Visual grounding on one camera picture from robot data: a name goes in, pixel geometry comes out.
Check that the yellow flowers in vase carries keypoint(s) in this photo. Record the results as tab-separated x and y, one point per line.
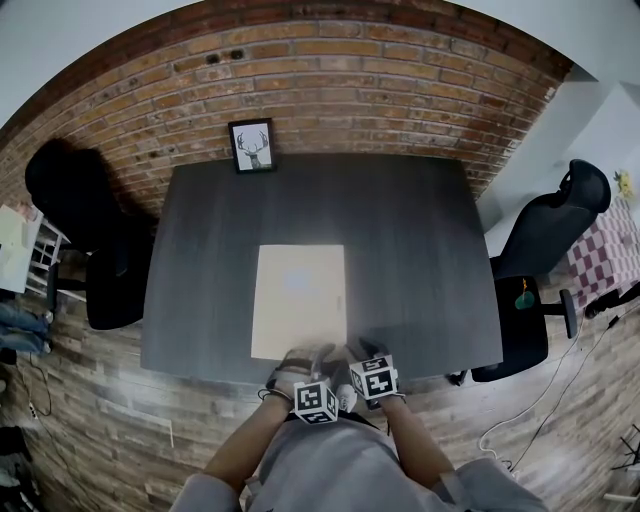
623	182

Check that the person's right forearm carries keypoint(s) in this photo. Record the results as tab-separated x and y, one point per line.
415	440

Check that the person's left forearm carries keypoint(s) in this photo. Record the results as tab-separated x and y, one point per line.
250	440

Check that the black high-back office chair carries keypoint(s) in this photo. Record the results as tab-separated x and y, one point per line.
100	280

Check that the black metal stool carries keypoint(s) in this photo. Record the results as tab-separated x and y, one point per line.
627	450

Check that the white wooden chair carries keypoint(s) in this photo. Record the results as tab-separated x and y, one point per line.
47	250

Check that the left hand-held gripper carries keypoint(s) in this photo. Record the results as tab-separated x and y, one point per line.
315	402

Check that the beige rectangular board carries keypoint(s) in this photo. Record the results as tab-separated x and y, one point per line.
300	310

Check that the black mesh headrest office chair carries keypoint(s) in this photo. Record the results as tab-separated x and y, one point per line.
545	235

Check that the white power strip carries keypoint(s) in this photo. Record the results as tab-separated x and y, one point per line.
32	411

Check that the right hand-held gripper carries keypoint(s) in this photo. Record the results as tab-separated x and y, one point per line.
375	382

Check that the person's white shoe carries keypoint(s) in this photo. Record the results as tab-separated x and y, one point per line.
346	397

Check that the pink checkered tablecloth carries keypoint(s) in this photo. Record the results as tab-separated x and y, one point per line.
605	250

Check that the person's grey shirt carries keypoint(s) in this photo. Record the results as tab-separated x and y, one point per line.
330	470

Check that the black bag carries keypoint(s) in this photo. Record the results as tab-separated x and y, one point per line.
15	470

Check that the white side table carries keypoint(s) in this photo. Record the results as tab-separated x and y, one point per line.
15	250

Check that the black framed deer picture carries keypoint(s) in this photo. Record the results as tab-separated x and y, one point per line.
254	146

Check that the green and orange toy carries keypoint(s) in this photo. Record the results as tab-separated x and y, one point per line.
524	297

